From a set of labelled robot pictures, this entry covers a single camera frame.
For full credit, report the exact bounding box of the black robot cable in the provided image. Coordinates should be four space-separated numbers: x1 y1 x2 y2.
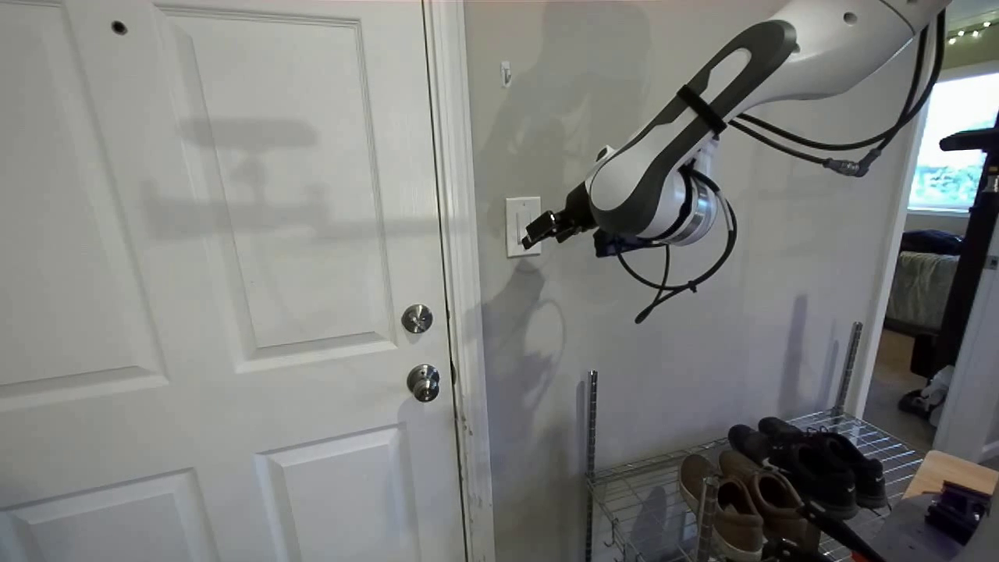
611 8 949 328

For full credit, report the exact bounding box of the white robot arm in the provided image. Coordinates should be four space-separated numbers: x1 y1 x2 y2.
522 0 952 245

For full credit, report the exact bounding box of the brown suede shoe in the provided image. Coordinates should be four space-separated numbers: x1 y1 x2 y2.
720 450 821 553
681 455 766 562

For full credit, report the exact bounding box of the metal wire shoe rack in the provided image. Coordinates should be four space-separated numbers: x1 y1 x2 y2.
583 323 920 562

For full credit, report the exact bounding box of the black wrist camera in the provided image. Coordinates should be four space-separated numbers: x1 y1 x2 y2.
594 232 649 259

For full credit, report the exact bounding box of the purple black clamp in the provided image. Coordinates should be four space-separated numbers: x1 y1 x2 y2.
923 482 989 542

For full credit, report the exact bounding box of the silver door knob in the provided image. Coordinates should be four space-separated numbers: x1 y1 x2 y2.
406 364 441 403

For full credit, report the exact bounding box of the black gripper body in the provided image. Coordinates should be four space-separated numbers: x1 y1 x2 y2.
548 183 595 241

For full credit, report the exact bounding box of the white wall light switch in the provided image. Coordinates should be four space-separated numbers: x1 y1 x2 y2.
506 195 540 259

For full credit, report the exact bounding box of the silver deadbolt lock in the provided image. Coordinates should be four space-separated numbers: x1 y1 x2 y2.
398 303 433 335

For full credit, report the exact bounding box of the white entry door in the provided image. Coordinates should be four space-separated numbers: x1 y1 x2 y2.
0 0 462 562

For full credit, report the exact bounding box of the black shoe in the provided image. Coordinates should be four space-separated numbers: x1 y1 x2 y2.
806 431 887 508
726 419 854 519

